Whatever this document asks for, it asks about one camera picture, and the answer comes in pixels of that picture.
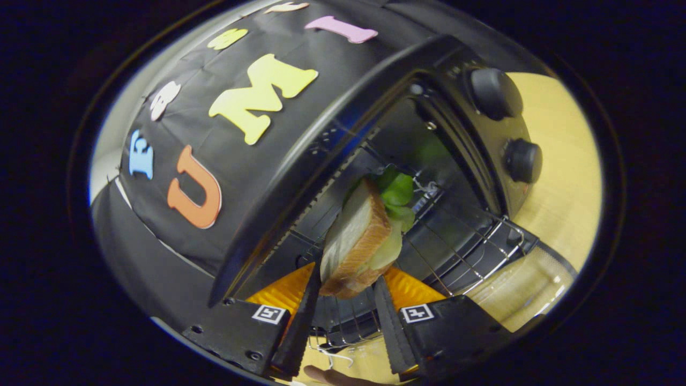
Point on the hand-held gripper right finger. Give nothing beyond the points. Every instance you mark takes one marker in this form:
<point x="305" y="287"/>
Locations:
<point x="394" y="332"/>

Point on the toy sandwich with lettuce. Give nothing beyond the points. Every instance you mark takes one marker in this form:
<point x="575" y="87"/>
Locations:
<point x="353" y="230"/>

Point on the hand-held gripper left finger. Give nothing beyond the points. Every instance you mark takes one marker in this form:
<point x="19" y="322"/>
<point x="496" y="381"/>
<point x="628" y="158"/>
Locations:
<point x="297" y="332"/>

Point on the black toaster oven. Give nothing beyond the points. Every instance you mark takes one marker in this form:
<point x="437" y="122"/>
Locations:
<point x="482" y="139"/>

